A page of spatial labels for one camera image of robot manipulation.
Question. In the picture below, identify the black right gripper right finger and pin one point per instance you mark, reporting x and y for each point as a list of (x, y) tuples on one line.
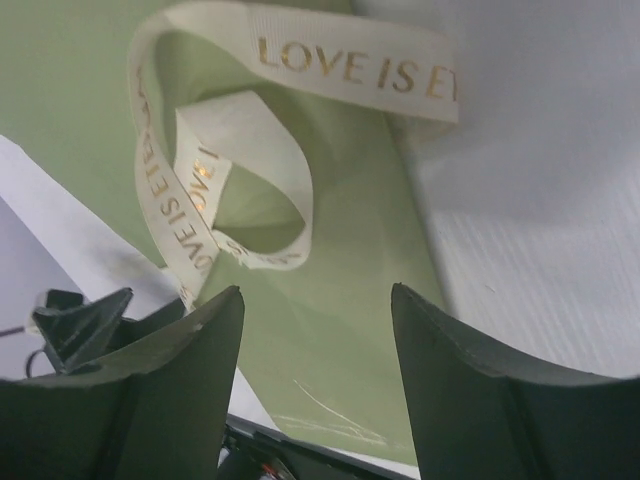
[(480, 409)]

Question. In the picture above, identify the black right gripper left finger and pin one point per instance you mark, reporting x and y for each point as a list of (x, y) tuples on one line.
[(153, 409)]

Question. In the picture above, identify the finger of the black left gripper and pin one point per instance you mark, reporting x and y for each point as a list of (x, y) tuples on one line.
[(76, 333)]

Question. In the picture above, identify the green and orange wrapping paper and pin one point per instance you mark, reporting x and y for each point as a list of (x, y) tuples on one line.
[(337, 384)]

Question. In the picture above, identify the cream ribbon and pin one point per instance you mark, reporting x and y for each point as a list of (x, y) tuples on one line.
[(233, 141)]

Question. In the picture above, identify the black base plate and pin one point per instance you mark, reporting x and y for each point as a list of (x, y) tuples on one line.
[(253, 451)]

